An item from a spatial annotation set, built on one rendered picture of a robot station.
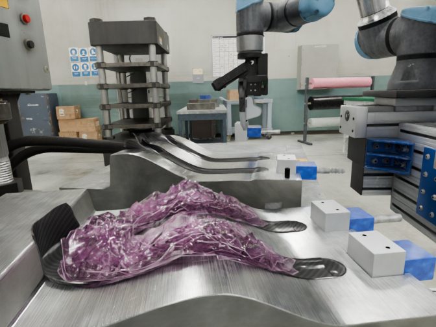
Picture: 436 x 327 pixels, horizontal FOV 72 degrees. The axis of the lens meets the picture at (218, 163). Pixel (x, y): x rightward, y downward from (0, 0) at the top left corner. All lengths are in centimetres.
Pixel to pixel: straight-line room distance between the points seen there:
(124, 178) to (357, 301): 47
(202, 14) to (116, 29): 297
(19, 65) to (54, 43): 673
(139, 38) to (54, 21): 366
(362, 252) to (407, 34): 80
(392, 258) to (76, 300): 31
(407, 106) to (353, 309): 79
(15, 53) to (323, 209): 105
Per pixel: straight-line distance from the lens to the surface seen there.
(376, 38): 115
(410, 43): 107
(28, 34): 128
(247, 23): 88
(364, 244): 38
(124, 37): 464
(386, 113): 101
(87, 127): 727
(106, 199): 67
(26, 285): 34
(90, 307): 30
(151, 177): 61
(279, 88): 722
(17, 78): 120
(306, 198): 74
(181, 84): 710
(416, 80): 104
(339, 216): 46
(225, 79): 89
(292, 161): 60
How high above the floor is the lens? 105
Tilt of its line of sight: 13 degrees down
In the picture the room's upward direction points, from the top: 2 degrees counter-clockwise
